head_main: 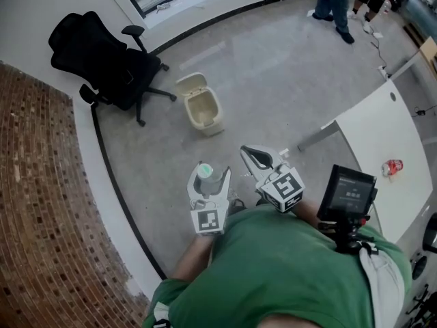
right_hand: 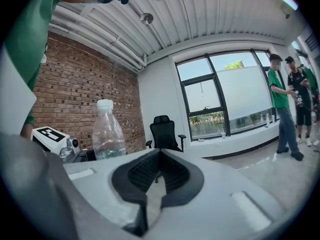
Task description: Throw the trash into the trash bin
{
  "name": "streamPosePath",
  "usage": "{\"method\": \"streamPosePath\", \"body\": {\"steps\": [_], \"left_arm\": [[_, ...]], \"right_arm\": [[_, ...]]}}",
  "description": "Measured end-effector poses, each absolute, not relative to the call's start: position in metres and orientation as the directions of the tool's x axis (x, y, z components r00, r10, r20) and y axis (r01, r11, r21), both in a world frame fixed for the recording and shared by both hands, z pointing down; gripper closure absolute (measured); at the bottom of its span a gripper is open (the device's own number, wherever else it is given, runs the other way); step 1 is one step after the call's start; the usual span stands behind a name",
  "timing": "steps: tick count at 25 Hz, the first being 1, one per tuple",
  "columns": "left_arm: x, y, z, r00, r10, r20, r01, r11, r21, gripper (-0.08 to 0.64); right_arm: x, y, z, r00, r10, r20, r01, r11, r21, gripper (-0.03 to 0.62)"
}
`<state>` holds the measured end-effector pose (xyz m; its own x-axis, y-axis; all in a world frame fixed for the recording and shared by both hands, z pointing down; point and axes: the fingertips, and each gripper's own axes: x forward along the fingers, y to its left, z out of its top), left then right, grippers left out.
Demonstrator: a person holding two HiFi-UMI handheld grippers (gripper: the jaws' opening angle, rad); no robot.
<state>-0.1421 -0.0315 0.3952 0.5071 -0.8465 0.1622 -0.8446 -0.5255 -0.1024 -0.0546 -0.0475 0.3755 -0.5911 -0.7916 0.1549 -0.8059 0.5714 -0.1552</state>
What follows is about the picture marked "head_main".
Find clear plastic bottle green cap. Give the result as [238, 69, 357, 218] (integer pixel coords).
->
[195, 162, 225, 198]

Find person's right forearm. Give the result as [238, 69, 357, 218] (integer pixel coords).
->
[292, 198, 328, 235]

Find beige trash bin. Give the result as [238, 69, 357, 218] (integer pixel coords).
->
[175, 72, 225, 137]

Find person's green shirt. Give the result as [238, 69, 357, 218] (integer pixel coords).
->
[142, 203, 413, 328]

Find black chest-mounted monitor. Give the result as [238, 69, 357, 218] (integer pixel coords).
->
[316, 164, 379, 222]

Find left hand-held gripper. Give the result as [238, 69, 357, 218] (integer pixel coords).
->
[186, 162, 232, 236]

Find white table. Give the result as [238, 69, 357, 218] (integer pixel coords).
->
[296, 79, 434, 245]

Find person's left forearm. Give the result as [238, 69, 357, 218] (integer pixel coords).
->
[169, 234, 214, 283]

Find white chest harness strap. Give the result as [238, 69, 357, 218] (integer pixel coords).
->
[358, 247, 407, 328]
[152, 302, 171, 328]

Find person's left shoe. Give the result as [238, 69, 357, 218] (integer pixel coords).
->
[226, 187, 245, 208]

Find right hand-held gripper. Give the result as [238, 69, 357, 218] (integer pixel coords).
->
[240, 144, 305, 215]

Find red snack packet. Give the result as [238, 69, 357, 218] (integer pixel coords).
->
[381, 159, 404, 178]

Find black round stool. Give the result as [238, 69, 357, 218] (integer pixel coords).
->
[422, 212, 437, 254]

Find black monitor mount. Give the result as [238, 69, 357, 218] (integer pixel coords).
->
[317, 217, 376, 256]

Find black office chair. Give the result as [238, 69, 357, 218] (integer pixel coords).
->
[48, 11, 178, 128]

